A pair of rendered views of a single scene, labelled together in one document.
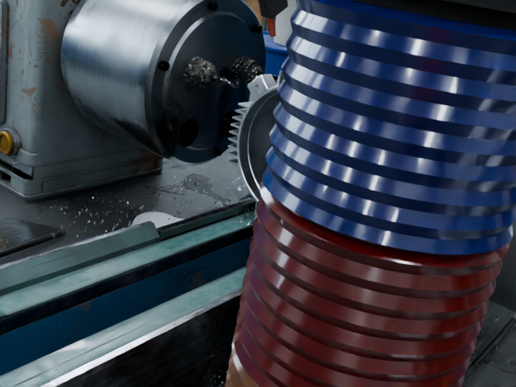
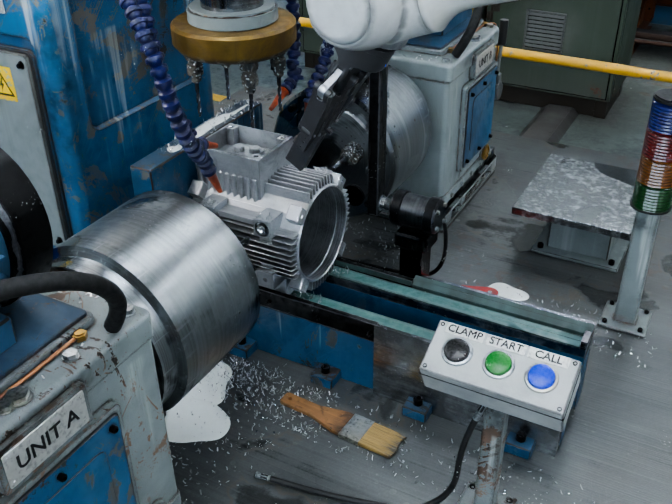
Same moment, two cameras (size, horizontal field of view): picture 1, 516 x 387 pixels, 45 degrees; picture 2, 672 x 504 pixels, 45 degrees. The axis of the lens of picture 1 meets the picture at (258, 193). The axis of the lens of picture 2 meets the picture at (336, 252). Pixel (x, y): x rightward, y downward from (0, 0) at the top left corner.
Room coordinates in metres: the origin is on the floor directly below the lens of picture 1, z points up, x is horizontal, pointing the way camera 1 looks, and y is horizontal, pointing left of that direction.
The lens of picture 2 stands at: (0.76, 1.06, 1.66)
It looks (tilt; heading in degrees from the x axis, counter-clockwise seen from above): 32 degrees down; 264
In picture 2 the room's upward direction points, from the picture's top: 1 degrees counter-clockwise
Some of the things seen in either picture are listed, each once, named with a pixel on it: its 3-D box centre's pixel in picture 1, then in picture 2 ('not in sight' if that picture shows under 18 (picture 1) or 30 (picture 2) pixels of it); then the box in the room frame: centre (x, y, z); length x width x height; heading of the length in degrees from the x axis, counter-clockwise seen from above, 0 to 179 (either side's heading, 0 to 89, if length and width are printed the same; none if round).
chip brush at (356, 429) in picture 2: not in sight; (339, 421); (0.67, 0.17, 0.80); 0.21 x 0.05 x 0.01; 142
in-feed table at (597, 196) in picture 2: not in sight; (587, 217); (0.12, -0.29, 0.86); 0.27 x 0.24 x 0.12; 56
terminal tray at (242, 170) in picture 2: not in sight; (245, 161); (0.79, -0.11, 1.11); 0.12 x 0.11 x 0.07; 146
